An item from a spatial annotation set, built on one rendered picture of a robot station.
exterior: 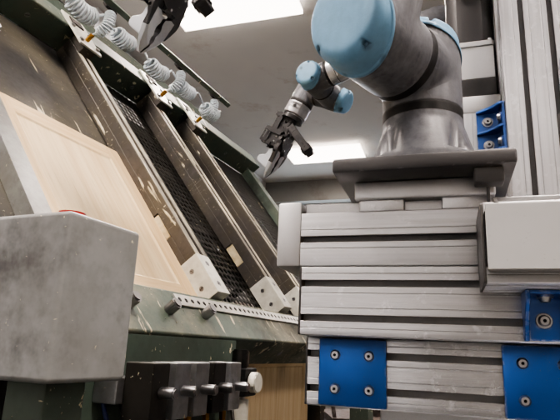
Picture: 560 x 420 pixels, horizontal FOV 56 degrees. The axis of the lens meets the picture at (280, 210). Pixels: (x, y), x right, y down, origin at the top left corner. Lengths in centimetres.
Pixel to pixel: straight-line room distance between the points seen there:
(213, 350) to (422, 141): 71
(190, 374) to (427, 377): 42
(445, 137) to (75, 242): 48
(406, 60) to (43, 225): 48
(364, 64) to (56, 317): 46
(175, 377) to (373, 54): 59
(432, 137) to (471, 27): 44
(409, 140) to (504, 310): 25
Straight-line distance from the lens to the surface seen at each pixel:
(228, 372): 109
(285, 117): 169
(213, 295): 135
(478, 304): 69
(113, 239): 66
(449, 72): 81
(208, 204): 192
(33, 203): 107
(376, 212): 71
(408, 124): 76
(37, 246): 63
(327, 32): 72
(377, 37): 68
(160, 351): 106
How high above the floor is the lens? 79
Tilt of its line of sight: 15 degrees up
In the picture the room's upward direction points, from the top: 3 degrees clockwise
